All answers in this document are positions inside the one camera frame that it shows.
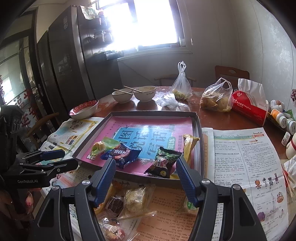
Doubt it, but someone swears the green yellow candy wrapper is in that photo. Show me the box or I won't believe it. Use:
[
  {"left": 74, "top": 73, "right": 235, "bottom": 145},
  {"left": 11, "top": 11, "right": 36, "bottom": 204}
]
[{"left": 90, "top": 137, "right": 120, "bottom": 157}]

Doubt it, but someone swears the red white snack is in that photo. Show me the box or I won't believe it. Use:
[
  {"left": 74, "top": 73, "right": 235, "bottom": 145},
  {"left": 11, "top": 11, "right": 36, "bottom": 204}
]
[{"left": 99, "top": 217, "right": 128, "bottom": 241}]

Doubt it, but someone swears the blue snack packet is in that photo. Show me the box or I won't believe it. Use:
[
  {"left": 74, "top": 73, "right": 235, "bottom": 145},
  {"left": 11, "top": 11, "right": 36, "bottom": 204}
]
[{"left": 100, "top": 143, "right": 141, "bottom": 169}]

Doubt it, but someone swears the yellow snack bar packet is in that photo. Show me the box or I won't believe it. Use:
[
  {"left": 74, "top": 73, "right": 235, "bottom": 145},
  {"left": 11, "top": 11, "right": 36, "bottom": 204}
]
[{"left": 183, "top": 134, "right": 200, "bottom": 166}]

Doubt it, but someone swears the dark green snack packet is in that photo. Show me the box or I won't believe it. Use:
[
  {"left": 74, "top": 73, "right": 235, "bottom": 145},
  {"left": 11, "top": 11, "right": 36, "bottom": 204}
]
[{"left": 144, "top": 147, "right": 182, "bottom": 178}]

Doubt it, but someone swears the clear round pastry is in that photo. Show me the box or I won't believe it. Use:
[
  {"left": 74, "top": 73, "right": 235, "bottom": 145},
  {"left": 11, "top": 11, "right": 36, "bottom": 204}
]
[{"left": 119, "top": 185, "right": 155, "bottom": 218}]

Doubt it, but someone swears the wooden chair left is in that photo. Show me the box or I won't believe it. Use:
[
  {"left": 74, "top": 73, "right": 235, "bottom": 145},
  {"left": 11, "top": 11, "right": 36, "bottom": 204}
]
[{"left": 26, "top": 113, "right": 59, "bottom": 138}]

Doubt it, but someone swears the wooden chair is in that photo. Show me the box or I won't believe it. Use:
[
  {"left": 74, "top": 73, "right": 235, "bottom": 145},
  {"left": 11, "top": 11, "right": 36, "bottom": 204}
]
[
  {"left": 215, "top": 65, "right": 250, "bottom": 90},
  {"left": 26, "top": 113, "right": 59, "bottom": 138}
]

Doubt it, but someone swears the left colourful newspaper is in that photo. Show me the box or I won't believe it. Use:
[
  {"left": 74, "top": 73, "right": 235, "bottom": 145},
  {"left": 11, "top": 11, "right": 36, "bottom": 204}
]
[{"left": 40, "top": 117, "right": 103, "bottom": 165}]

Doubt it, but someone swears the red patterned bowl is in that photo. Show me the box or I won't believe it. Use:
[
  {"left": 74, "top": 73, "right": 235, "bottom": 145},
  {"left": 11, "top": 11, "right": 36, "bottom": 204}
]
[{"left": 69, "top": 100, "right": 99, "bottom": 120}]

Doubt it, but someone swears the right English newspaper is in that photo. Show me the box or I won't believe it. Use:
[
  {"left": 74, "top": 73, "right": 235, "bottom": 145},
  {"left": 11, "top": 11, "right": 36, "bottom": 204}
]
[{"left": 202, "top": 128, "right": 289, "bottom": 240}]

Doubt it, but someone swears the orange centre newspaper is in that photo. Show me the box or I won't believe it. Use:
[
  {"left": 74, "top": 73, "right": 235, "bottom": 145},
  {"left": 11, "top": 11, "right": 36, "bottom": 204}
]
[{"left": 69, "top": 178, "right": 202, "bottom": 241}]

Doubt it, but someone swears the dark refrigerator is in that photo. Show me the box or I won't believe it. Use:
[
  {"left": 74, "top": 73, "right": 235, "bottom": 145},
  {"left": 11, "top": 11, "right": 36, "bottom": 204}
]
[{"left": 37, "top": 5, "right": 123, "bottom": 121}]

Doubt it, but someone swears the white ceramic figurine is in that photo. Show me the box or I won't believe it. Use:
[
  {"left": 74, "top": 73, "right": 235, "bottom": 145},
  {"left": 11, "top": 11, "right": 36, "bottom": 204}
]
[{"left": 285, "top": 133, "right": 296, "bottom": 160}]

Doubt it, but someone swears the small white bowl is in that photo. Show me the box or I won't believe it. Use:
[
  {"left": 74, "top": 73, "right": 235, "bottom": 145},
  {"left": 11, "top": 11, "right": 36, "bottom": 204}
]
[{"left": 112, "top": 90, "right": 133, "bottom": 103}]

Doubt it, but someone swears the grey cardboard tray box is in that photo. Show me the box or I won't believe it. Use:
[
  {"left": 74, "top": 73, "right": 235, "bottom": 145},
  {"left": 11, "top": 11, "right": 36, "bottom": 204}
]
[{"left": 73, "top": 111, "right": 205, "bottom": 176}]

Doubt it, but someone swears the wooden chopsticks pair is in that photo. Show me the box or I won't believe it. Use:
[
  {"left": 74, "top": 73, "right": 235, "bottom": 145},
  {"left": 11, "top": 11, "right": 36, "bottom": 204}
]
[{"left": 113, "top": 85, "right": 143, "bottom": 95}]

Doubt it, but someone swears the white medicine bottles group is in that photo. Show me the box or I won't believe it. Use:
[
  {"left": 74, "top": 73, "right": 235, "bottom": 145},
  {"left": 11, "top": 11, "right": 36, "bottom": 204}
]
[{"left": 268, "top": 100, "right": 295, "bottom": 146}]

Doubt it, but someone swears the large white bowl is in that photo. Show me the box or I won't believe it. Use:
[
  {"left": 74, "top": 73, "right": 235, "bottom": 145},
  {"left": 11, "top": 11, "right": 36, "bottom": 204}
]
[{"left": 133, "top": 86, "right": 156, "bottom": 102}]

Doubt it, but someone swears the red tissue pack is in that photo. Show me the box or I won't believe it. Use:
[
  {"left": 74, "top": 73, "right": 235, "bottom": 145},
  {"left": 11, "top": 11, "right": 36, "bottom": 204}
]
[{"left": 232, "top": 78, "right": 268, "bottom": 126}]

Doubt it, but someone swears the crumpled clear plastic bag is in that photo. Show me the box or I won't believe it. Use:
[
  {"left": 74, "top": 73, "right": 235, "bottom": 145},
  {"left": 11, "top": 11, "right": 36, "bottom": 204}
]
[{"left": 156, "top": 93, "right": 190, "bottom": 111}]

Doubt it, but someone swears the plastic bag of buns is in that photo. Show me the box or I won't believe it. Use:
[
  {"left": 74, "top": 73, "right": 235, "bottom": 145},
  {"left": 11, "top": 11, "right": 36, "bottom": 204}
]
[{"left": 200, "top": 78, "right": 233, "bottom": 113}]

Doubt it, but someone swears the tied clear plastic bag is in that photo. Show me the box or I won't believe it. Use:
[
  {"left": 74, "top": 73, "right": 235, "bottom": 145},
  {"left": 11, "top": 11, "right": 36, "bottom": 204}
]
[{"left": 170, "top": 61, "right": 192, "bottom": 101}]

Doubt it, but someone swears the wooden chair back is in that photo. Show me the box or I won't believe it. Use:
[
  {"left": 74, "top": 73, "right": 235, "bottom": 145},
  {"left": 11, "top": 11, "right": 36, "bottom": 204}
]
[{"left": 215, "top": 65, "right": 250, "bottom": 90}]

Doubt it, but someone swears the window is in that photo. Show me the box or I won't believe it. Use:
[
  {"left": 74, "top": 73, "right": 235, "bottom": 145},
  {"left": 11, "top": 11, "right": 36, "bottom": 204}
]
[{"left": 92, "top": 1, "right": 187, "bottom": 53}]

